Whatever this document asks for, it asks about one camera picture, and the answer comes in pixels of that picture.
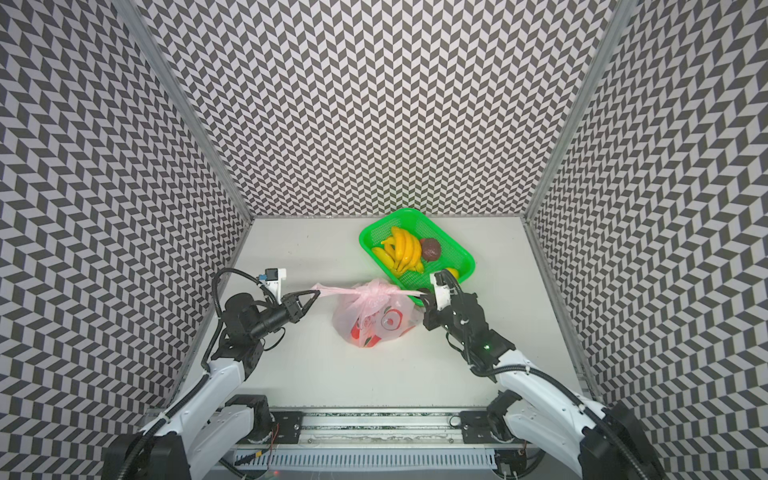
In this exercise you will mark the green plastic basket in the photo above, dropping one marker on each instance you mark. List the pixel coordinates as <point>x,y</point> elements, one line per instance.
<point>453,254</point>

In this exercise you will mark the yellow fake banana bunch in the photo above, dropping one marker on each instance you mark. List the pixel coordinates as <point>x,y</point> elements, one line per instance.
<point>405,249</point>

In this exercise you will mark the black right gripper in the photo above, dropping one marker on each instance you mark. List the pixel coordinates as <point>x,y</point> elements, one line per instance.
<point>434,306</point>

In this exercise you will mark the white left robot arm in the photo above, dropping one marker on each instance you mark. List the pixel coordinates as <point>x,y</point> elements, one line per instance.
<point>188,438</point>

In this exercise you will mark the white vented cable tray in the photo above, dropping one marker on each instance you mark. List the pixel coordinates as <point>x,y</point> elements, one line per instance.
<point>362,460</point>

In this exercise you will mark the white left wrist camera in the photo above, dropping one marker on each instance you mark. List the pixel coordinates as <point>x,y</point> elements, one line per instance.
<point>271,284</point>

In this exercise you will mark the dark purple fake fruit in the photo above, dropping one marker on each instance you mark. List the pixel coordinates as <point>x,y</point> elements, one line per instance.
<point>431,249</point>

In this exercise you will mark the pink plastic bag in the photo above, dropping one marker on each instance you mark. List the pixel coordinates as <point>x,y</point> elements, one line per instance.
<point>371,313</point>

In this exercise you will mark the aluminium corner post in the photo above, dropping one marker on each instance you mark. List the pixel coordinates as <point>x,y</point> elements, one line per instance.
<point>619,21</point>
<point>129,13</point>

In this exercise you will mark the yellow fake starfruit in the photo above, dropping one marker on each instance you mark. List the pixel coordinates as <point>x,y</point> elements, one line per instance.
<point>384,257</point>

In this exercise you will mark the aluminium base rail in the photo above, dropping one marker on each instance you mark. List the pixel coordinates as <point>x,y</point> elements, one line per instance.
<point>423,427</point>

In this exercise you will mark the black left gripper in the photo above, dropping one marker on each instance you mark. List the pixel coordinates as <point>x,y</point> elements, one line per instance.
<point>293,308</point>

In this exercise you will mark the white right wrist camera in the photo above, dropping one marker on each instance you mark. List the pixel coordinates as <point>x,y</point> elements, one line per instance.
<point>446,288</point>

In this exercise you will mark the aluminium corner post left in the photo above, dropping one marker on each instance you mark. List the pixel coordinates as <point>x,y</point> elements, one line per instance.
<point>129,13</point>

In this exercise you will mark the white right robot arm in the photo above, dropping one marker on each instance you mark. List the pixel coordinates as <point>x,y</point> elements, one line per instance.
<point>591,439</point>

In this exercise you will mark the aluminium corner post right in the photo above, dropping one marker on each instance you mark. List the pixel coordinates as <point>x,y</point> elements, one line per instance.
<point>619,21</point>

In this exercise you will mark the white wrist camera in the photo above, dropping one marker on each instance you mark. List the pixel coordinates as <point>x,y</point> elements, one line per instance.
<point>271,284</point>
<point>446,288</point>

